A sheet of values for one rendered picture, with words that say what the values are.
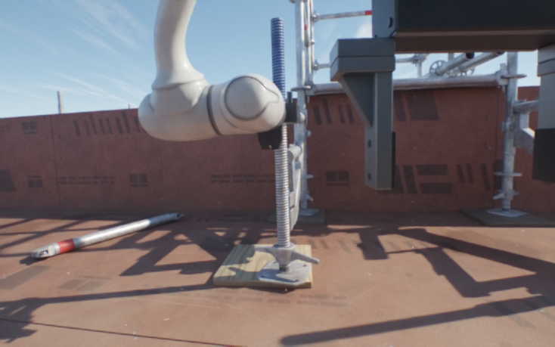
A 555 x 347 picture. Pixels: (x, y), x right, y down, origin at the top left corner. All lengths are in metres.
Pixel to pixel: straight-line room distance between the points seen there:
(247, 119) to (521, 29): 0.36
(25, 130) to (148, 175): 1.08
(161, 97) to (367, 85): 0.43
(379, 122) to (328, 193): 1.57
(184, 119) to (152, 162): 1.55
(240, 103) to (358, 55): 0.30
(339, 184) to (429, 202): 0.53
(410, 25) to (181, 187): 1.88
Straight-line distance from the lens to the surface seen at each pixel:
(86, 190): 2.47
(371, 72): 0.21
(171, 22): 0.57
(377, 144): 0.20
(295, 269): 0.94
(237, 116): 0.48
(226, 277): 0.93
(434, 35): 0.23
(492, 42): 0.27
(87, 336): 0.85
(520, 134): 1.78
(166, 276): 1.05
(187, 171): 1.97
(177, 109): 0.56
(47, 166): 2.70
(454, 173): 1.90
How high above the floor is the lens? 0.42
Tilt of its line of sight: 6 degrees down
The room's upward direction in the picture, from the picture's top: 2 degrees counter-clockwise
